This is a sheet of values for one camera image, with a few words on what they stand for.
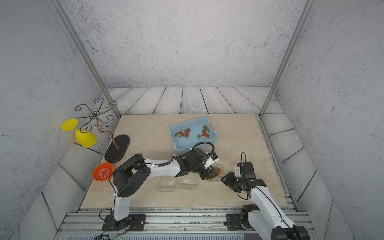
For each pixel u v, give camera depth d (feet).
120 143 3.43
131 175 1.72
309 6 2.30
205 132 3.60
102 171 2.85
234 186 2.43
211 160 2.54
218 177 2.87
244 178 2.16
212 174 2.62
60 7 2.32
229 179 2.45
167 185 2.82
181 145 3.35
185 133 3.58
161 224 2.43
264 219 1.60
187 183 2.83
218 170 2.93
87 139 2.56
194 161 2.34
